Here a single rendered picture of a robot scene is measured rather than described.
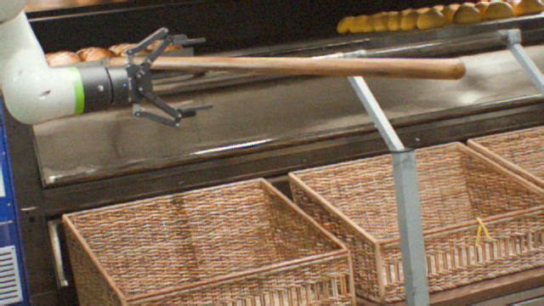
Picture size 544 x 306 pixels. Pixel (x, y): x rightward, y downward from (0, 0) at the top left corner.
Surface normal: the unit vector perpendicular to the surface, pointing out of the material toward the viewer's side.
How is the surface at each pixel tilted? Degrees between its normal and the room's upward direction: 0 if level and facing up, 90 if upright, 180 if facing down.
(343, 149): 90
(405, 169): 90
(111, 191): 90
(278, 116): 70
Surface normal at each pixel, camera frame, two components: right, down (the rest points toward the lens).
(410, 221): 0.40, 0.07
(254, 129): 0.34, -0.26
